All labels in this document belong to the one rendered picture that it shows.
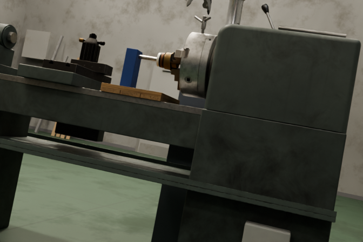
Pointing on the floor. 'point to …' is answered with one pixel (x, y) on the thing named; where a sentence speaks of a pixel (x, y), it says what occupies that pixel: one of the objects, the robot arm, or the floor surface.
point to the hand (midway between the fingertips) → (199, 9)
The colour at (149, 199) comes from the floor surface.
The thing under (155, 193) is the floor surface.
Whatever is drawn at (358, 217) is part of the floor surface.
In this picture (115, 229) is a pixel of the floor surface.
